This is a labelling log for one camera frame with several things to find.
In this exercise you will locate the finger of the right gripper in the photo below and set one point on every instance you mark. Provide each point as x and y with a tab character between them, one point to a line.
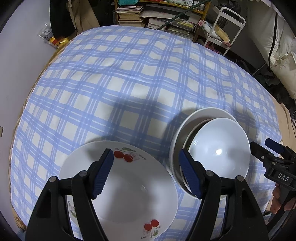
260	152
271	144

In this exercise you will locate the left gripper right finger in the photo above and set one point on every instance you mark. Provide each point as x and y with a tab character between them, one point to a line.
243	219

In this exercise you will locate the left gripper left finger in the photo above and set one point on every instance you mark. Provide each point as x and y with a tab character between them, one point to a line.
50	217

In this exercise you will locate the small white bowl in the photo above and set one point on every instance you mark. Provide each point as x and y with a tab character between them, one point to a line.
222	146

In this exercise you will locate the cherry pattern bowl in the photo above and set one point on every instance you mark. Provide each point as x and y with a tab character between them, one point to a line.
181	135

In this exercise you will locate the cherry plate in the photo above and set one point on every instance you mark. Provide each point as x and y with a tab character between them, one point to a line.
139	200

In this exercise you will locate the right hand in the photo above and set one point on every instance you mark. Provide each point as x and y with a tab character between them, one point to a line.
276	205

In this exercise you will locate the white bedding pile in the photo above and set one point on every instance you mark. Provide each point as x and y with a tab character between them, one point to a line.
274	39

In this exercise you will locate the white rolling cart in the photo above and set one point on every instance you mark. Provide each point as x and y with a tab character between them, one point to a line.
215	33

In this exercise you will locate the blue plaid tablecloth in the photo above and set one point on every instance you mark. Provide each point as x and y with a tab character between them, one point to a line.
131	85

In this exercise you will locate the yellow metal shelf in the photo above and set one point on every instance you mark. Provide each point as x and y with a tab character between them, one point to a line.
176	17

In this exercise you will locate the stack of books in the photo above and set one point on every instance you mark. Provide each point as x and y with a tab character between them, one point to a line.
130	16

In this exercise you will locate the white wall socket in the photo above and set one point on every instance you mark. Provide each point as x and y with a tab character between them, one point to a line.
1	131

